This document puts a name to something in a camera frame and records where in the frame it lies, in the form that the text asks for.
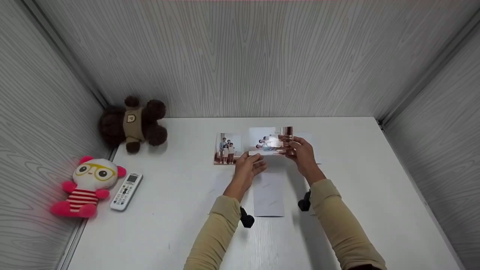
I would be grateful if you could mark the person's left forearm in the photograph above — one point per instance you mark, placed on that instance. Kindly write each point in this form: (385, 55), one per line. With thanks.
(215, 236)

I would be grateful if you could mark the glossy photo of people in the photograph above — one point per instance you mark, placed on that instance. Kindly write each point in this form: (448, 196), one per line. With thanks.
(267, 141)

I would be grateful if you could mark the person's right forearm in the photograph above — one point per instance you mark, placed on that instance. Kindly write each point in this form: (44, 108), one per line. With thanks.
(343, 225)

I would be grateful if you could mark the person's right hand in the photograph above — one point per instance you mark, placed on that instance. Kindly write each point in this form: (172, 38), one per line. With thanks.
(304, 157)

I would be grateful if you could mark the person's left fingers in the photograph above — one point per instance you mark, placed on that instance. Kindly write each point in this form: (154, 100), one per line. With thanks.
(260, 169)

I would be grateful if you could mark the person's right fingers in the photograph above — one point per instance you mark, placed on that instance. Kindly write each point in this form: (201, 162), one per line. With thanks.
(291, 144)

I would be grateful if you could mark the white rectangular sheet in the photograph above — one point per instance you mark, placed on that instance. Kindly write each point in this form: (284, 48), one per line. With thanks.
(269, 198)

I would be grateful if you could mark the person's left thumb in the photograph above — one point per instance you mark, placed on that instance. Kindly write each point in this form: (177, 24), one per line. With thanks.
(254, 157)

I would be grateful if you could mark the pink white plush doll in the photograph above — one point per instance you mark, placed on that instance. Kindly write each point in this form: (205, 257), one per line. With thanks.
(92, 176)

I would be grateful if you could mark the brown teddy bear plush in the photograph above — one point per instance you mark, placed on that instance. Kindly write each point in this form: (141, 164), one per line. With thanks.
(133, 125)

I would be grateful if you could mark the person's left hand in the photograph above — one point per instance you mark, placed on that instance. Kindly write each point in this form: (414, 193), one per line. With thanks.
(245, 173)

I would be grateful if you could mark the photo of standing family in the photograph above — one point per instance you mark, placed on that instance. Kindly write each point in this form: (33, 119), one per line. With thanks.
(226, 149)

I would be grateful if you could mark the white remote control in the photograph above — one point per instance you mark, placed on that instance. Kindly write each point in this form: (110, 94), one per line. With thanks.
(126, 191)

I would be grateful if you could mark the black wrist band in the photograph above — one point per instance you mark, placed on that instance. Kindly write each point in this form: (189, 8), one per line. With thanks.
(305, 201)
(247, 218)

